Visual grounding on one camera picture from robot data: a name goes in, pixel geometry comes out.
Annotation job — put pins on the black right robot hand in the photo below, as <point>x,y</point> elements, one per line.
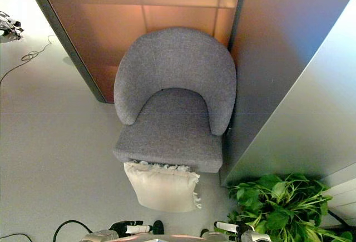
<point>239,229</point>

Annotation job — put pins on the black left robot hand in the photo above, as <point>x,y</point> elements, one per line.
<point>133,228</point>

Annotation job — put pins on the cream fringed pillow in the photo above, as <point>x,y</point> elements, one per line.
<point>161,189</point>

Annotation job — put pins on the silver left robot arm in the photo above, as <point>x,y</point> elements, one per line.
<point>97,236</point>

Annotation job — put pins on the black left robot foot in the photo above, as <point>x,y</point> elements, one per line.
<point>158,227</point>

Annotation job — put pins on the black robot foot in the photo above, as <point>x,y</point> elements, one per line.
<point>158,227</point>
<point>204,233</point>

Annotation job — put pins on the black right robot foot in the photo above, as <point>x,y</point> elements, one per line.
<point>204,233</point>

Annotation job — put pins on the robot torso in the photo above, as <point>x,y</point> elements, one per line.
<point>167,238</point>

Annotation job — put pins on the green leafy potted plant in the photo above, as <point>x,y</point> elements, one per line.
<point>278,208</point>

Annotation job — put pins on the grey fabric armchair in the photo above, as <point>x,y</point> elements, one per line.
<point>175,58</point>

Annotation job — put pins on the black and white robot dog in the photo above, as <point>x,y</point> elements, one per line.
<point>9,26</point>

